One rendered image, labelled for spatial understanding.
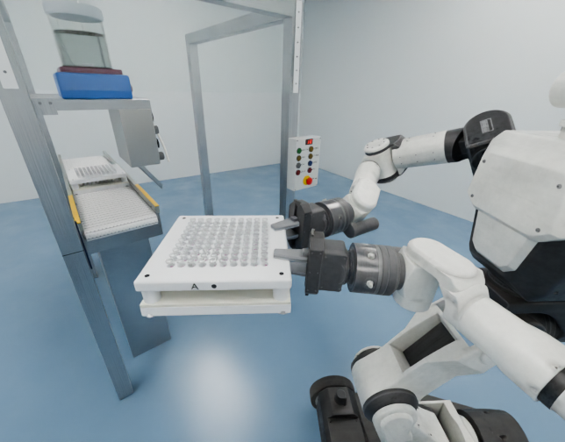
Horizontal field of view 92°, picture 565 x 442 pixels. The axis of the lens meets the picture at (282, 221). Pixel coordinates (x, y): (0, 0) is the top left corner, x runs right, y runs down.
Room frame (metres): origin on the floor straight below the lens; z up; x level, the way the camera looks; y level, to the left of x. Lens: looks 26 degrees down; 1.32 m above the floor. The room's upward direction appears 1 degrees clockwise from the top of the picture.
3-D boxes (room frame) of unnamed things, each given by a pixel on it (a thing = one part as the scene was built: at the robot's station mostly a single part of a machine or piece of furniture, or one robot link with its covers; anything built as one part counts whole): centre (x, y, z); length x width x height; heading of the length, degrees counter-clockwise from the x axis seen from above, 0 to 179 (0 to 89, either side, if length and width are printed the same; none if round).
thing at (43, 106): (0.85, 0.70, 1.25); 0.05 x 0.01 x 0.04; 129
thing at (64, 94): (1.05, 0.67, 1.32); 0.21 x 0.20 x 0.09; 129
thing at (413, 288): (0.41, -0.22, 1.02); 0.11 x 0.11 x 0.11; 86
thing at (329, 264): (0.40, -0.11, 1.03); 0.12 x 0.10 x 0.13; 86
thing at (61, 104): (1.16, 0.82, 1.25); 0.62 x 0.38 x 0.04; 39
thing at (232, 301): (0.46, 0.11, 0.99); 0.24 x 0.24 x 0.02; 4
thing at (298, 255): (0.41, -0.02, 1.05); 0.06 x 0.03 x 0.02; 86
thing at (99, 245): (1.46, 1.05, 0.77); 1.30 x 0.29 x 0.10; 39
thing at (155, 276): (0.46, 0.11, 1.04); 0.25 x 0.24 x 0.02; 4
